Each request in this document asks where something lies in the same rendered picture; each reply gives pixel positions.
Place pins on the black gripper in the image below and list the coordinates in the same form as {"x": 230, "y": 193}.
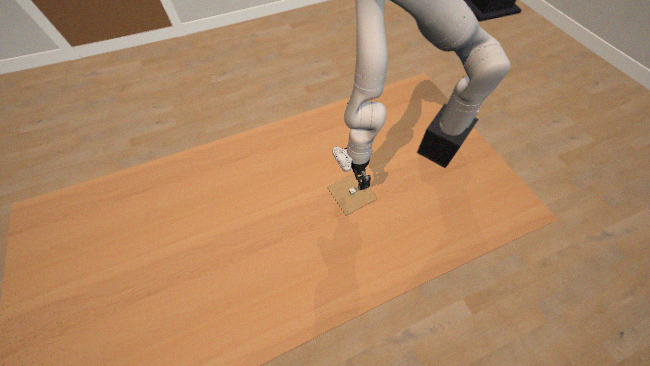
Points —
{"x": 359, "y": 169}

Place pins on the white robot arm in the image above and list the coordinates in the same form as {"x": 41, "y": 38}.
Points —
{"x": 448, "y": 25}

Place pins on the tan square mat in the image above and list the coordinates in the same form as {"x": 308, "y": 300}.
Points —
{"x": 347, "y": 202}

